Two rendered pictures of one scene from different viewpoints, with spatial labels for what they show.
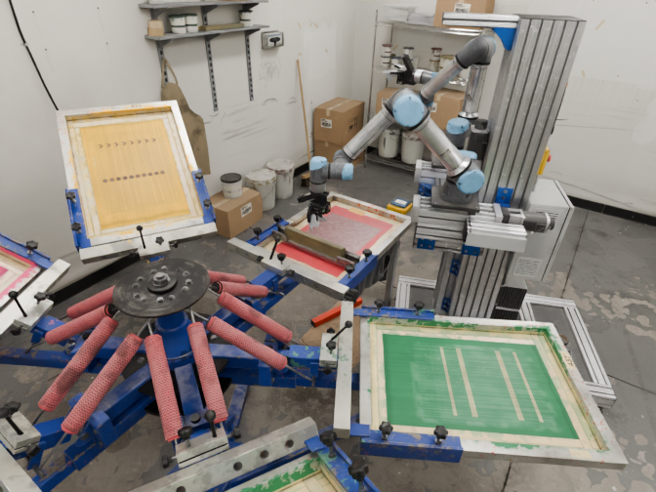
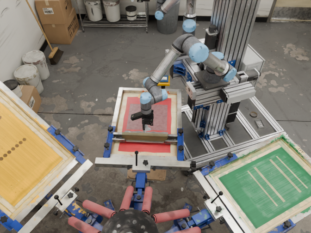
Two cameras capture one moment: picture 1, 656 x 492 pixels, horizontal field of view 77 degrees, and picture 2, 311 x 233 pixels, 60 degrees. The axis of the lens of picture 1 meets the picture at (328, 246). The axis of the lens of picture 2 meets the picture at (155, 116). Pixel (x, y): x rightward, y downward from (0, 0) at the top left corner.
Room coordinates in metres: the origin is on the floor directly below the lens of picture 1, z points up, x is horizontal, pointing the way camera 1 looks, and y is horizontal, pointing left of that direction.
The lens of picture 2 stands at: (0.60, 0.62, 2.70)
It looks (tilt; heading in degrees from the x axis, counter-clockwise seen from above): 48 degrees down; 330
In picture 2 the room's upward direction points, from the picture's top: 1 degrees counter-clockwise
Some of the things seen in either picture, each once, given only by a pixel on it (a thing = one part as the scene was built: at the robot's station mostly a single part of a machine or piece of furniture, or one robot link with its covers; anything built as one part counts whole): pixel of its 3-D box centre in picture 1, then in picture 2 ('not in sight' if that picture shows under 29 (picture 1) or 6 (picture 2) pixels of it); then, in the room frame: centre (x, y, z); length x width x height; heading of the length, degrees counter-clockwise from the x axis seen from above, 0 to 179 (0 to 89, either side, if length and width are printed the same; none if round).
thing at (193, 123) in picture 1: (178, 124); not in sight; (3.44, 1.29, 1.06); 0.53 x 0.07 x 1.05; 147
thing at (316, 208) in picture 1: (318, 202); (147, 116); (1.73, 0.05, 1.26); 0.09 x 0.08 x 0.12; 57
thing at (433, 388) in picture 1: (431, 357); (257, 185); (0.99, -0.37, 1.05); 1.08 x 0.61 x 0.23; 87
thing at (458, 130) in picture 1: (457, 132); (189, 28); (2.33, -0.72, 1.42); 0.13 x 0.12 x 0.14; 143
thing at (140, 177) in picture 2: (267, 279); (140, 177); (1.45, 0.26, 1.02); 0.17 x 0.06 x 0.05; 147
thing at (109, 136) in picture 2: (268, 236); (109, 142); (1.87, 0.32, 0.97); 0.30 x 0.05 x 0.07; 147
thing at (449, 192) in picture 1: (457, 186); (212, 72); (1.84, -0.62, 1.31); 0.15 x 0.15 x 0.10
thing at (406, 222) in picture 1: (336, 233); (146, 121); (1.92, -0.04, 0.97); 0.79 x 0.58 x 0.04; 147
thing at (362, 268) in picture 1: (357, 272); (180, 144); (1.57, -0.15, 0.97); 0.30 x 0.05 x 0.07; 147
